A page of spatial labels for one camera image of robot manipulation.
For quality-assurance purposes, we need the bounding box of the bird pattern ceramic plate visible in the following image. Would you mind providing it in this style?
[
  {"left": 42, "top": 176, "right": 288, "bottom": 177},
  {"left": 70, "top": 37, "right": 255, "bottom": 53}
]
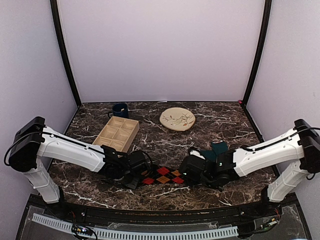
[{"left": 159, "top": 107, "right": 196, "bottom": 132}]

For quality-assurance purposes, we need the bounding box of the black right corner frame post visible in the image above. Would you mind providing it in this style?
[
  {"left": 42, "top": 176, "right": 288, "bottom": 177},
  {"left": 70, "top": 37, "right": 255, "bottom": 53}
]
[{"left": 241, "top": 0, "right": 272, "bottom": 109}]

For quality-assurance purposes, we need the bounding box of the black red yellow argyle sock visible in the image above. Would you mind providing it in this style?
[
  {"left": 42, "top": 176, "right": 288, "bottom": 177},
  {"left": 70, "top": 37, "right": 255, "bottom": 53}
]
[{"left": 137, "top": 164, "right": 185, "bottom": 187}]

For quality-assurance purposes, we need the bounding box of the dark green sock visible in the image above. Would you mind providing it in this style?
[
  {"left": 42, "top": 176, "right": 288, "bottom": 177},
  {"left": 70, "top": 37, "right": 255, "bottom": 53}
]
[{"left": 200, "top": 141, "right": 228, "bottom": 162}]

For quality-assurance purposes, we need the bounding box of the wooden compartment box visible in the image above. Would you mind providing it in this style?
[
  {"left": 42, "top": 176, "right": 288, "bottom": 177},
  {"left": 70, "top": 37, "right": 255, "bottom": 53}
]
[{"left": 93, "top": 116, "right": 140, "bottom": 153}]

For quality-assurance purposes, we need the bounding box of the blue enamel mug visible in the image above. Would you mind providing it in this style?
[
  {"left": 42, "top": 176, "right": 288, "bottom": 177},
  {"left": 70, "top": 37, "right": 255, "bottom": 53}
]
[{"left": 107, "top": 103, "right": 129, "bottom": 119}]

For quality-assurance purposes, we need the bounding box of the white slotted cable duct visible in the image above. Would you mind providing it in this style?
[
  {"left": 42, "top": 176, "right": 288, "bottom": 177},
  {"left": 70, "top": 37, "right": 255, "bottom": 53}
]
[{"left": 31, "top": 213, "right": 239, "bottom": 240}]

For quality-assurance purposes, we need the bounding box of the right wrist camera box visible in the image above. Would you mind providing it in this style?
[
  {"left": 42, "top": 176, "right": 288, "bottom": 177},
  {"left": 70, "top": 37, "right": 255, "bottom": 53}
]
[{"left": 188, "top": 147, "right": 216, "bottom": 162}]

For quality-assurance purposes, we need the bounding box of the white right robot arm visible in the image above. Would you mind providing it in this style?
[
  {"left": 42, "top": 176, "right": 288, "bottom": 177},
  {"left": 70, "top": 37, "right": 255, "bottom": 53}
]
[{"left": 178, "top": 119, "right": 320, "bottom": 217}]

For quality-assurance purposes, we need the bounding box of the black corner frame post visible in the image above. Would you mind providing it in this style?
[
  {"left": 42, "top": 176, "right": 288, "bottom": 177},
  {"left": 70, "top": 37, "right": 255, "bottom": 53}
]
[
  {"left": 50, "top": 0, "right": 82, "bottom": 108},
  {"left": 241, "top": 0, "right": 272, "bottom": 109}
]

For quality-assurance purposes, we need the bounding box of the black left corner frame post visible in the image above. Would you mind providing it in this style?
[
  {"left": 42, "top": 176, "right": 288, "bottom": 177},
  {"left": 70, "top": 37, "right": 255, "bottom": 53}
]
[{"left": 50, "top": 0, "right": 82, "bottom": 108}]

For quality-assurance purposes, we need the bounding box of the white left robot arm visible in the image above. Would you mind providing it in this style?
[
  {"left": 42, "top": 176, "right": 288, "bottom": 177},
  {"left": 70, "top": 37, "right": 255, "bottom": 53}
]
[{"left": 4, "top": 116, "right": 137, "bottom": 218}]

